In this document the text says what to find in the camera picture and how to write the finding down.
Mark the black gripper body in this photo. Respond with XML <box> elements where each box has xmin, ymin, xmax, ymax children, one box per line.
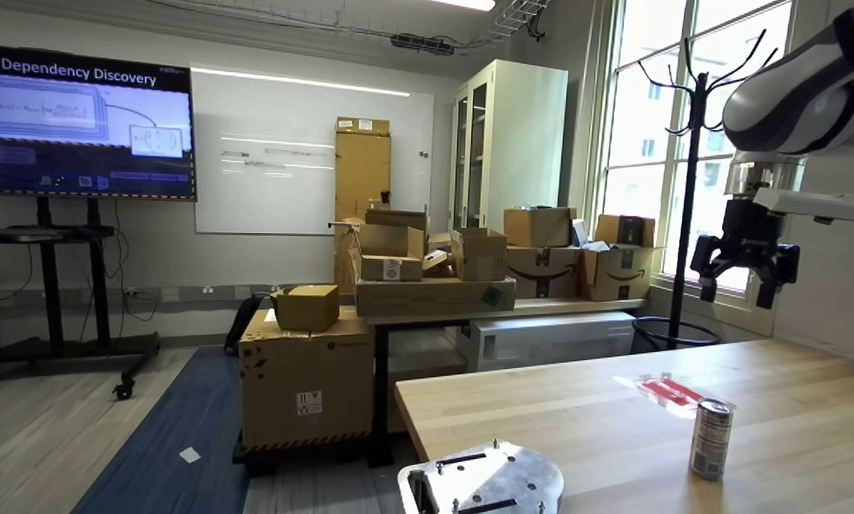
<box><xmin>716</xmin><ymin>196</ymin><xmax>783</xmax><ymax>266</ymax></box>

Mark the silver and blue drink can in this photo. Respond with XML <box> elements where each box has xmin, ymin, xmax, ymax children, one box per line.
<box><xmin>689</xmin><ymin>396</ymin><xmax>736</xmax><ymax>483</ymax></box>

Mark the black coat rack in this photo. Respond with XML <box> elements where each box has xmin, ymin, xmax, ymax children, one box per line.
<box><xmin>630</xmin><ymin>24</ymin><xmax>773</xmax><ymax>350</ymax></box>

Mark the cardboard box with black label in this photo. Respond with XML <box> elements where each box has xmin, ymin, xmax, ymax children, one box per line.
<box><xmin>595</xmin><ymin>210</ymin><xmax>659</xmax><ymax>251</ymax></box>

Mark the cardboard box with smile logo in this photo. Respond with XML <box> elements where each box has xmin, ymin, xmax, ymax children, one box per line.
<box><xmin>503</xmin><ymin>243</ymin><xmax>586</xmax><ymax>301</ymax></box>
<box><xmin>580</xmin><ymin>243</ymin><xmax>659</xmax><ymax>306</ymax></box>

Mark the clear packet with red print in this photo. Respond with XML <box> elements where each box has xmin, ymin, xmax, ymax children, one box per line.
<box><xmin>635</xmin><ymin>371</ymin><xmax>710</xmax><ymax>418</ymax></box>

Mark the large window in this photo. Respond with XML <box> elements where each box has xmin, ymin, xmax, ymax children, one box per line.
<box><xmin>600</xmin><ymin>0</ymin><xmax>796</xmax><ymax>293</ymax></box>

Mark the plain square cardboard box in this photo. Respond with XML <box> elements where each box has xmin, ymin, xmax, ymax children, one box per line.
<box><xmin>500</xmin><ymin>201</ymin><xmax>580</xmax><ymax>253</ymax></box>

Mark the silver metal case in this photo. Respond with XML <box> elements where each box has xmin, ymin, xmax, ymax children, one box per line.
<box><xmin>467</xmin><ymin>309</ymin><xmax>639</xmax><ymax>373</ymax></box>

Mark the white tall cabinet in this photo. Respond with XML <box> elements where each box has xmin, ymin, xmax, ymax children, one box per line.
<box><xmin>446</xmin><ymin>57</ymin><xmax>572</xmax><ymax>234</ymax></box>

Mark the narrow cardboard box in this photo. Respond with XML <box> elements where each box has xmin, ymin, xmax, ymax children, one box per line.
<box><xmin>456</xmin><ymin>224</ymin><xmax>512</xmax><ymax>284</ymax></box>

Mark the long flat cardboard box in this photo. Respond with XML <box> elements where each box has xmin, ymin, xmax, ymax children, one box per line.
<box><xmin>355</xmin><ymin>273</ymin><xmax>520</xmax><ymax>319</ymax></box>

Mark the silver metal plate with slots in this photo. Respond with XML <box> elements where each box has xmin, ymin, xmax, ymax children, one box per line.
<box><xmin>393</xmin><ymin>437</ymin><xmax>567</xmax><ymax>514</ymax></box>

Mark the open flap cardboard box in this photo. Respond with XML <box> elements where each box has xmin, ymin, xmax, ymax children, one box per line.
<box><xmin>357</xmin><ymin>206</ymin><xmax>432</xmax><ymax>284</ymax></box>

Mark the ceiling light panel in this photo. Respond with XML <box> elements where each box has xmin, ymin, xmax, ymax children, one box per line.
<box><xmin>432</xmin><ymin>0</ymin><xmax>496</xmax><ymax>13</ymax></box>

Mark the small cube cardboard box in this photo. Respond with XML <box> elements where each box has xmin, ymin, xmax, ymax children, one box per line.
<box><xmin>272</xmin><ymin>281</ymin><xmax>343</xmax><ymax>334</ymax></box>

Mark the large cardboard box striped edge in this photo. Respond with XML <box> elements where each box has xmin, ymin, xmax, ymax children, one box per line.
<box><xmin>238</xmin><ymin>306</ymin><xmax>379</xmax><ymax>456</ymax></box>

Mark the large flat screen monitor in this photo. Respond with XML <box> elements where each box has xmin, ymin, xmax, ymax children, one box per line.
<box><xmin>0</xmin><ymin>40</ymin><xmax>200</xmax><ymax>201</ymax></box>

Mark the black rolling monitor stand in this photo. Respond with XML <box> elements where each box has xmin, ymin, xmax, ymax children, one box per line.
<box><xmin>0</xmin><ymin>194</ymin><xmax>163</xmax><ymax>401</ymax></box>

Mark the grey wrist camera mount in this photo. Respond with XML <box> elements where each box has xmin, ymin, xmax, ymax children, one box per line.
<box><xmin>729</xmin><ymin>151</ymin><xmax>854</xmax><ymax>229</ymax></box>

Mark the white wall whiteboard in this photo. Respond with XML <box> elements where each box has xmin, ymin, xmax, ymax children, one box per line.
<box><xmin>188</xmin><ymin>66</ymin><xmax>437</xmax><ymax>237</ymax></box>

